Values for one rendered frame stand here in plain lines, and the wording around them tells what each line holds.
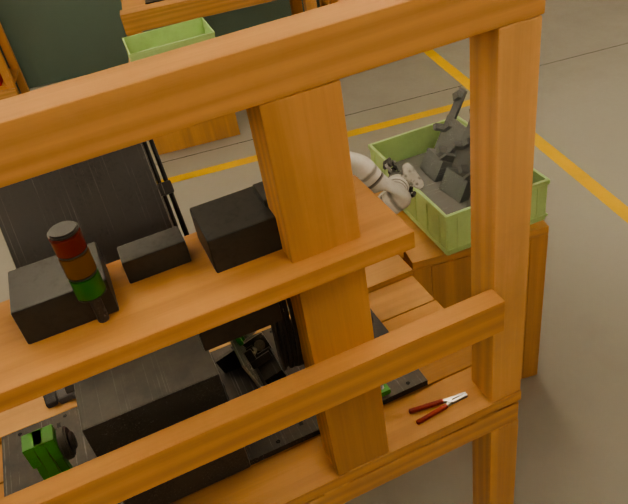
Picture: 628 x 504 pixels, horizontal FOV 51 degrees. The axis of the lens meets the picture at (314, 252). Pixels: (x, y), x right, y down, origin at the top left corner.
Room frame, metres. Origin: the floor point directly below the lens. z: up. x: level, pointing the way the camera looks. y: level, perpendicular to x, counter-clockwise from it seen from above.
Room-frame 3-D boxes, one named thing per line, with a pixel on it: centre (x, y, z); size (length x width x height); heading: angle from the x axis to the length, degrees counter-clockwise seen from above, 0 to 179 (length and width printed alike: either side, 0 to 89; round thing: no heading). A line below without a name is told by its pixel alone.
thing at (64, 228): (0.89, 0.38, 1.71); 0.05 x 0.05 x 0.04
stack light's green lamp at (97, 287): (0.89, 0.38, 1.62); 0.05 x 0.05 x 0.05
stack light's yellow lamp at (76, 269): (0.89, 0.38, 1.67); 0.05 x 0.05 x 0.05
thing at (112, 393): (1.05, 0.42, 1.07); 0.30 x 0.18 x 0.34; 107
